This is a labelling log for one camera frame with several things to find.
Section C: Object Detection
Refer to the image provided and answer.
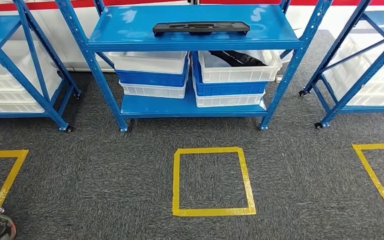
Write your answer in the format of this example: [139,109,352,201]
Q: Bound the long black plastic part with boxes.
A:
[152,21,251,38]

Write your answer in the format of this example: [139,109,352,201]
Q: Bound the blue metal shelf rack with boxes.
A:
[298,0,384,130]
[54,0,334,133]
[0,0,82,134]

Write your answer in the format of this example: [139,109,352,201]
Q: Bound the blue plastic bin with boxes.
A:
[191,51,268,97]
[115,56,191,88]

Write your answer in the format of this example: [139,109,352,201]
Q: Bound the black parts in bin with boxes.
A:
[208,50,268,67]

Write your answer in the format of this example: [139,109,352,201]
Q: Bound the red barrier belt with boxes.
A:
[0,0,384,13]

